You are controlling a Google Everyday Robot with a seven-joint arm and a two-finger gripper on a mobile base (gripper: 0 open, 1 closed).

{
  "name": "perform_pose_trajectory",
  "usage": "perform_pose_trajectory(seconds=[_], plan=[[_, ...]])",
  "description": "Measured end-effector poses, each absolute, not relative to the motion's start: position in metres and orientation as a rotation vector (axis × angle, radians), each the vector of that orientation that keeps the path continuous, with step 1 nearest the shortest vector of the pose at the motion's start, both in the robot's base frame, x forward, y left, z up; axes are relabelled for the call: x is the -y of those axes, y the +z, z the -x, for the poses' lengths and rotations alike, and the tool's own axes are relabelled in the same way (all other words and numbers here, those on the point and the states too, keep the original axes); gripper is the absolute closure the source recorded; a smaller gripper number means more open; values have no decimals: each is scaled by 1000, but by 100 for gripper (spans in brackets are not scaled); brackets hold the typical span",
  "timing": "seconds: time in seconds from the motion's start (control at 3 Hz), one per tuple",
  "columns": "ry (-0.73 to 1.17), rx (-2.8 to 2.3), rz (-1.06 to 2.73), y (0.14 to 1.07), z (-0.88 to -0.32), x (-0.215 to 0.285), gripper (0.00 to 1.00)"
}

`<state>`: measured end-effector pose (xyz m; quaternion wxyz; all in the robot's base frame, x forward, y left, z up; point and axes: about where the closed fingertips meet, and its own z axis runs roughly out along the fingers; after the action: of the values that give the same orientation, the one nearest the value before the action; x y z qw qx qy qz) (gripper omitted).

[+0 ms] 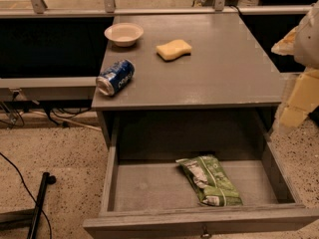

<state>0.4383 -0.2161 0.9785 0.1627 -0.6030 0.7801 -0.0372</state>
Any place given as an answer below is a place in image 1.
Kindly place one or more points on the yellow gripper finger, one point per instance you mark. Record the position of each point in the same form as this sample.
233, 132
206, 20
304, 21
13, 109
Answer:
303, 100
286, 45

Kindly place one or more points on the green jalapeno chip bag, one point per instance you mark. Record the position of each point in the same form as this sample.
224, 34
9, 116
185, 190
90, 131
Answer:
209, 181

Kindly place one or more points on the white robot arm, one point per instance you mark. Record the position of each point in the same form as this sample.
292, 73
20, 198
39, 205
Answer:
306, 49

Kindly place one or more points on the open grey wooden drawer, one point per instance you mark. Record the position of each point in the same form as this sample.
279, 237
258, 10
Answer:
146, 193

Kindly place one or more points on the grey wooden cabinet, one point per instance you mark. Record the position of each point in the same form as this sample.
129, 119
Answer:
226, 82

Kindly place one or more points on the yellow sponge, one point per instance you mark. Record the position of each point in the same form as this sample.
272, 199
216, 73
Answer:
174, 49

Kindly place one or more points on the white paper bowl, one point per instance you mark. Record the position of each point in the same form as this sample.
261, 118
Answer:
124, 34

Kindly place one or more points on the blue soda can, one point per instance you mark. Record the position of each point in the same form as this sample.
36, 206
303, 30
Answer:
112, 79

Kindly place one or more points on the black stand leg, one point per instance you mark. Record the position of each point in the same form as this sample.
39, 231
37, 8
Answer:
28, 217

